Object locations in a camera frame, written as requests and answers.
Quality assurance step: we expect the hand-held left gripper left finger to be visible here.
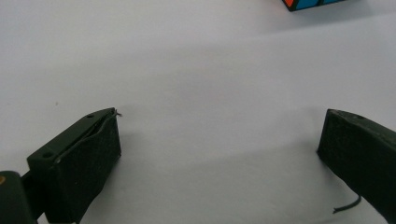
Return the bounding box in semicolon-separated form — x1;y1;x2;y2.
26;106;122;224

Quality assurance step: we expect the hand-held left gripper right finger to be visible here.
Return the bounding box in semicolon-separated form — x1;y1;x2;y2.
317;108;396;224

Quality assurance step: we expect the multicoloured puzzle cube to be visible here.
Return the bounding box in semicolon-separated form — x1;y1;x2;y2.
281;0;347;13

